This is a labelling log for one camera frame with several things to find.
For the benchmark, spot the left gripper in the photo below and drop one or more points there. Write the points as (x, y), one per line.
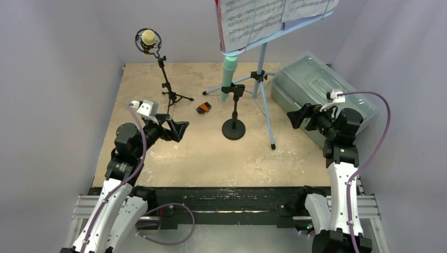
(167, 134)

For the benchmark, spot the black round-base mic stand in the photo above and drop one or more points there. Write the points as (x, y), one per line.
(234, 129)

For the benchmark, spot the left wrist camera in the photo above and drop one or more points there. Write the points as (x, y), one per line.
(147, 109)

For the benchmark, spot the sheet music pages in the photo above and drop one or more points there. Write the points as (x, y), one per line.
(244, 25)

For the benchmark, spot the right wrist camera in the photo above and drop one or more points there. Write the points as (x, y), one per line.
(334, 97)

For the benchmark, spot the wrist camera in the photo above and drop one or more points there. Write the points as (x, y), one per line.
(147, 109)
(334, 97)

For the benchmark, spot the teal toy microphone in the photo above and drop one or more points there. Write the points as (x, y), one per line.
(229, 66)

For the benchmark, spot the black tripod mic stand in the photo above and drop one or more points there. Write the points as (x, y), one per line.
(173, 96)

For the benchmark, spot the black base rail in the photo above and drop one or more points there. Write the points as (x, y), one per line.
(271, 206)

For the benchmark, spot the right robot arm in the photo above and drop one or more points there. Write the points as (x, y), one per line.
(336, 223)

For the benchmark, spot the orange black hex key set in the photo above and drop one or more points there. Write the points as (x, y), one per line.
(204, 108)

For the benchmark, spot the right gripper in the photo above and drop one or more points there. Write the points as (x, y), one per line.
(310, 117)

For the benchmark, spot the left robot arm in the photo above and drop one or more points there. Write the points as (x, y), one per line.
(121, 202)

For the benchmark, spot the beige condenser microphone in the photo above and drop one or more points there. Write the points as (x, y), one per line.
(148, 42)

